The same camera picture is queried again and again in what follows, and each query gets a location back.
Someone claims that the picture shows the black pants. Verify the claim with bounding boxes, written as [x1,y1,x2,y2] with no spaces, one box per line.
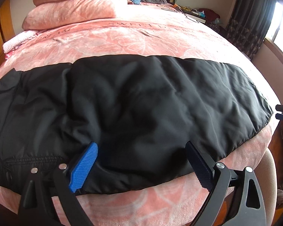
[0,55,273,194]

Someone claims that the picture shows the dark patterned curtain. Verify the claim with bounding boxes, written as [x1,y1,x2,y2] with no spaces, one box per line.
[226,0,276,60]

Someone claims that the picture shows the red cloth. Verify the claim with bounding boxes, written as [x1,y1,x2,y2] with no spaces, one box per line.
[198,8,220,23]

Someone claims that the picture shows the pink bed cover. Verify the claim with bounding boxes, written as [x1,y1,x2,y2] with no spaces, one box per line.
[0,5,280,225]

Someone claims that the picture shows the pink white towel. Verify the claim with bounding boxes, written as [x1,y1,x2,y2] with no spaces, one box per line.
[2,30,39,60]

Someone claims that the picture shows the wooden wardrobe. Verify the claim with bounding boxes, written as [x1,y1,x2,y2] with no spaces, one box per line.
[0,0,15,66]

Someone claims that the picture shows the lower pink pillow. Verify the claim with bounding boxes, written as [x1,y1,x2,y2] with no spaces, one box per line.
[22,0,128,30]

